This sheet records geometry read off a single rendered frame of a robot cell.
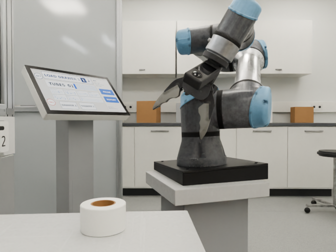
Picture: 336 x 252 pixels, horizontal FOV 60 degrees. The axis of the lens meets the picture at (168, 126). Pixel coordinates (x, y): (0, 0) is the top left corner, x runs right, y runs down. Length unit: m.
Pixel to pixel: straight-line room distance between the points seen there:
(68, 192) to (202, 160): 0.95
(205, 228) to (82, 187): 0.96
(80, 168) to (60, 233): 1.16
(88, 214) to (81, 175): 1.19
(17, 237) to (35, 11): 2.26
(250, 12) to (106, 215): 0.55
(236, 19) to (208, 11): 3.81
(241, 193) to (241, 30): 0.42
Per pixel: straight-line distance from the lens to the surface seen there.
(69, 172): 1.60
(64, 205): 1.67
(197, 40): 0.86
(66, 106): 1.47
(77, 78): 1.69
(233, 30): 0.74
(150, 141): 3.55
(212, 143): 0.84
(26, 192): 2.59
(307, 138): 3.89
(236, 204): 0.87
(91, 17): 2.47
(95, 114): 1.54
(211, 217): 0.84
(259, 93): 0.83
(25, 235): 0.51
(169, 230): 0.48
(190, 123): 0.84
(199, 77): 0.66
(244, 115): 0.82
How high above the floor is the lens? 0.93
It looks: 1 degrees down
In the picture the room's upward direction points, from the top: straight up
